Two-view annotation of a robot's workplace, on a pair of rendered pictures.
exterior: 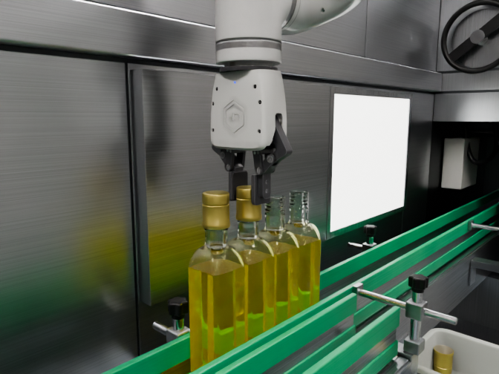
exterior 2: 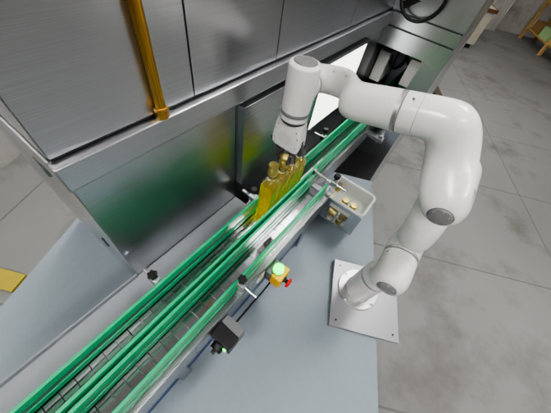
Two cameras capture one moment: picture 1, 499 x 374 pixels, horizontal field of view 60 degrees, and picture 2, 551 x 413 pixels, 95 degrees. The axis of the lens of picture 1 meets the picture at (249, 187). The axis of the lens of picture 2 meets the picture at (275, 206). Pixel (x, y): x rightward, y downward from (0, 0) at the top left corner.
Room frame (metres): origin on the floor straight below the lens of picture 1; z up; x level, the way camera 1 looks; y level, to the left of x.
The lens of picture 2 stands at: (-0.07, 0.17, 1.92)
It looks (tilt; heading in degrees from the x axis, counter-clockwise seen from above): 53 degrees down; 345
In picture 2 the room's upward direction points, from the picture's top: 13 degrees clockwise
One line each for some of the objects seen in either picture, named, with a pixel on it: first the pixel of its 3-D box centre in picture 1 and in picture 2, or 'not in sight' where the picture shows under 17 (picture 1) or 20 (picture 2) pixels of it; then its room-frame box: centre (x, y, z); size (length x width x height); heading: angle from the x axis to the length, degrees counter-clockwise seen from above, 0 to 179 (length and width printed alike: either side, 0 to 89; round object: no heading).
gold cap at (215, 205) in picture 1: (215, 209); (273, 169); (0.53, 0.04, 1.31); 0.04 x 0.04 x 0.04
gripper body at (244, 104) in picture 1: (249, 105); (290, 130); (0.58, 0.00, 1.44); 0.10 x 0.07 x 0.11; 47
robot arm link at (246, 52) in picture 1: (247, 56); (293, 113); (0.58, 0.00, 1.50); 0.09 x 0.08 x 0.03; 47
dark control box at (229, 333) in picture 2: not in sight; (228, 334); (0.09, 0.19, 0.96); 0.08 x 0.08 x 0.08; 47
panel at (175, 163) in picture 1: (318, 165); (309, 103); (0.94, -0.15, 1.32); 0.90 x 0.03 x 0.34; 137
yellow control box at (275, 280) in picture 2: not in sight; (277, 274); (0.30, 0.00, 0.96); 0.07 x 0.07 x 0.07; 47
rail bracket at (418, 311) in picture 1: (401, 309); (329, 181); (0.66, -0.25, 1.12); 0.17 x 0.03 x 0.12; 47
